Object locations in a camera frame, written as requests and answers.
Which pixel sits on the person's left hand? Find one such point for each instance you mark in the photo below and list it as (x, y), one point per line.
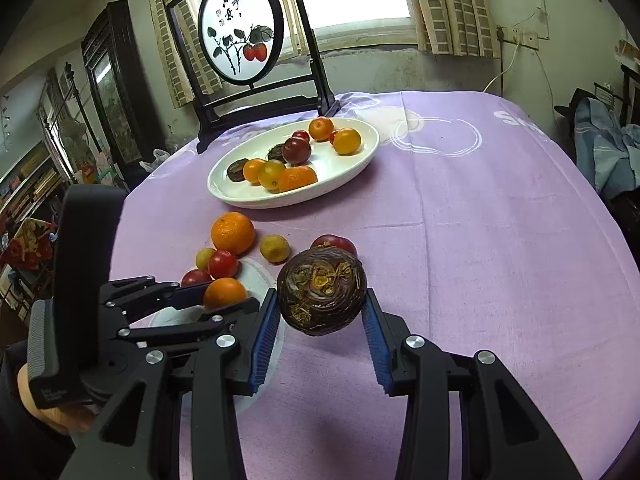
(55, 417)

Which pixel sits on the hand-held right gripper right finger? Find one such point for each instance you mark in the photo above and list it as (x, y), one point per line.
(375, 345)

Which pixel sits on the green-tinged orange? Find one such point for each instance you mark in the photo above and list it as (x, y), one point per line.
(271, 175)

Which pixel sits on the electric fan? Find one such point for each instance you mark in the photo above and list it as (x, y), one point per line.
(75, 140)

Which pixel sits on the white oval plate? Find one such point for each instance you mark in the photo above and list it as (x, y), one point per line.
(345, 170)

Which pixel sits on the wall socket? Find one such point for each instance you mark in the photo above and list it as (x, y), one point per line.
(517, 36)

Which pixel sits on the purple tablecloth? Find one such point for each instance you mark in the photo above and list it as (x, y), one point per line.
(475, 260)

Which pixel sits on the red cherry tomato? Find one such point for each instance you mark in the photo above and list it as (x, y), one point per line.
(195, 277)
(333, 136)
(300, 134)
(223, 263)

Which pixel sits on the smooth orange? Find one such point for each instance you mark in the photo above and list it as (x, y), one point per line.
(347, 141)
(225, 292)
(252, 170)

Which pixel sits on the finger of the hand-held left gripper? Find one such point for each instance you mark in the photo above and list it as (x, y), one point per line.
(192, 291)
(200, 322)

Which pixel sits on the white plastic bag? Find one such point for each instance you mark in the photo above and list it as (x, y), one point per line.
(156, 160)

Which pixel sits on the brown water chestnut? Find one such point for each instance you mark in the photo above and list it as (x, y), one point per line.
(236, 170)
(321, 292)
(275, 152)

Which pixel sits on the red floral cloth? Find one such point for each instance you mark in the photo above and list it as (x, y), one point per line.
(25, 242)

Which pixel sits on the tangerine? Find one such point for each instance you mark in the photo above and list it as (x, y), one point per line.
(232, 232)
(299, 179)
(321, 128)

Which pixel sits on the dark purple tomato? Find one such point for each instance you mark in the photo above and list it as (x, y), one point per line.
(334, 242)
(296, 151)

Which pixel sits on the black round painted table screen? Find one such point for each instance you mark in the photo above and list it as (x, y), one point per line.
(240, 30)

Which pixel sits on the bookshelf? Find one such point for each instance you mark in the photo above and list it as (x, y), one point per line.
(27, 180)

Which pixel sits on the checked curtain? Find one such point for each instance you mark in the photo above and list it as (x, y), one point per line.
(172, 45)
(450, 5)

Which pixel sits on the blue clothing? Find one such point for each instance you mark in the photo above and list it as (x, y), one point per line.
(602, 145)

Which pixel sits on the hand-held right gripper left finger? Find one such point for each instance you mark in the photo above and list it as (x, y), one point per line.
(262, 345)

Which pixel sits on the small yellow-green fruit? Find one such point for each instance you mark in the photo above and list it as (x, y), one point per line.
(274, 248)
(203, 258)

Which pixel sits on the dark wooden cabinet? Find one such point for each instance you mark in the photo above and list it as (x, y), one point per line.
(117, 90)

